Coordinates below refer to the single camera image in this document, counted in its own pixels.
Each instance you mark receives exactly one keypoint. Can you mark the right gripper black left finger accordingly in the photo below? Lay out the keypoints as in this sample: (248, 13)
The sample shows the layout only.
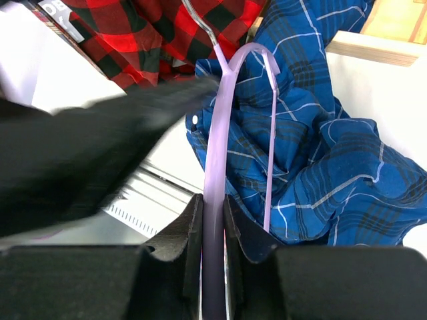
(155, 280)

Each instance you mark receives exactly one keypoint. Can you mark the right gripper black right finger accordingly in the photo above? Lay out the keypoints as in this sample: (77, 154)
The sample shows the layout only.
(270, 280)

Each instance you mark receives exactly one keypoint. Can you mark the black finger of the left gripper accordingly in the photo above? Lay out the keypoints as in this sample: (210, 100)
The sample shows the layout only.
(65, 167)

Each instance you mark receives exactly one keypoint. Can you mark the lilac hanger of blue shirt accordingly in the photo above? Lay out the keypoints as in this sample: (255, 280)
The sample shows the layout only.
(213, 287)

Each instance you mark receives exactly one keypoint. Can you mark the blue plaid shirt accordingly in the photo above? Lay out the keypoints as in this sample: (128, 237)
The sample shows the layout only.
(333, 177)

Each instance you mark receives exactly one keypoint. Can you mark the red black plaid shirt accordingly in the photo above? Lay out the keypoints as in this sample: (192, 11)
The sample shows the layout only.
(140, 43)

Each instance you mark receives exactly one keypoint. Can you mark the wooden clothes rack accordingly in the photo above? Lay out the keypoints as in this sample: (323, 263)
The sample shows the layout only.
(370, 34)

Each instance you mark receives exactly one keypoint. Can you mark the aluminium mounting rail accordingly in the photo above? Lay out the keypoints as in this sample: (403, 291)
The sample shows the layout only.
(151, 200)

